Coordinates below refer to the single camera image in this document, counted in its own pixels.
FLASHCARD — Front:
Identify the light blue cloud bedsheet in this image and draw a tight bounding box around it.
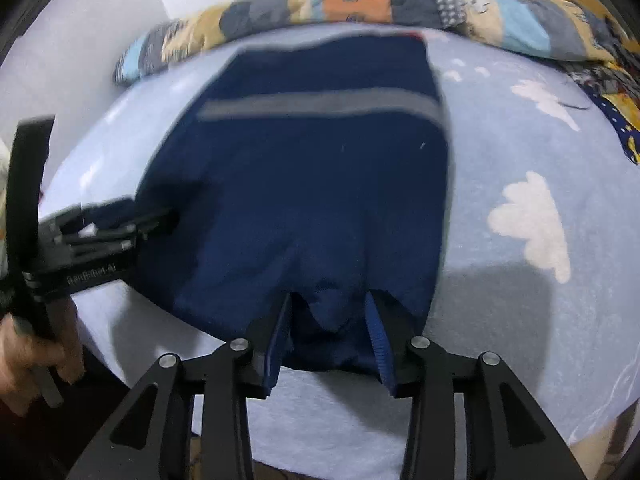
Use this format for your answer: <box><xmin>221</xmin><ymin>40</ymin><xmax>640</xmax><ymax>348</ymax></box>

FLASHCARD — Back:
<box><xmin>40</xmin><ymin>25</ymin><xmax>639</xmax><ymax>479</ymax></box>

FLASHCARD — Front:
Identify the navy work jacket red collar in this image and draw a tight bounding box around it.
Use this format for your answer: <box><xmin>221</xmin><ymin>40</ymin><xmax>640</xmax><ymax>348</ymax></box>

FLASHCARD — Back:
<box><xmin>84</xmin><ymin>29</ymin><xmax>452</xmax><ymax>373</ymax></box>

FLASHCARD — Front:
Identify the person's left hand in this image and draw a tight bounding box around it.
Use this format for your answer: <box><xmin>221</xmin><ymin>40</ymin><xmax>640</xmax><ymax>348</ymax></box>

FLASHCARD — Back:
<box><xmin>1</xmin><ymin>298</ymin><xmax>85</xmax><ymax>416</ymax></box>

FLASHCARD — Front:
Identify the dark patterned cloth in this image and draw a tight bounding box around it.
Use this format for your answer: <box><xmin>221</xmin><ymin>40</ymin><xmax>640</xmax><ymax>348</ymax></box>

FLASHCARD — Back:
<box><xmin>563</xmin><ymin>10</ymin><xmax>639</xmax><ymax>166</ymax></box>

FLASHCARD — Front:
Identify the patchwork rolled quilt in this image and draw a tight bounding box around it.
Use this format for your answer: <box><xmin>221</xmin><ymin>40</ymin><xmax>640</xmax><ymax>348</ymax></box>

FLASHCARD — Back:
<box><xmin>113</xmin><ymin>0</ymin><xmax>627</xmax><ymax>86</ymax></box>

